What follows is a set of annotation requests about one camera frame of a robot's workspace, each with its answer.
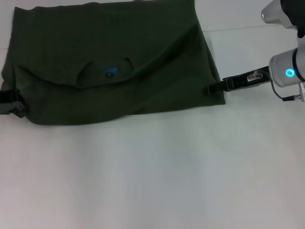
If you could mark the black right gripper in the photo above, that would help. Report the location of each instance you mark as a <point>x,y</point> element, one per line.
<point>247,80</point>

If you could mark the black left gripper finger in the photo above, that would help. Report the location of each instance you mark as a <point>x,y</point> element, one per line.
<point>10,95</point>
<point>14,108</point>

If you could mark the dark green FREE t-shirt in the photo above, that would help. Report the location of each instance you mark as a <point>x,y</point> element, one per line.
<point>95,59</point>

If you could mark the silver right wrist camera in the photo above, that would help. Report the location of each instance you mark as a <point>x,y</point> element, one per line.
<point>274,13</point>

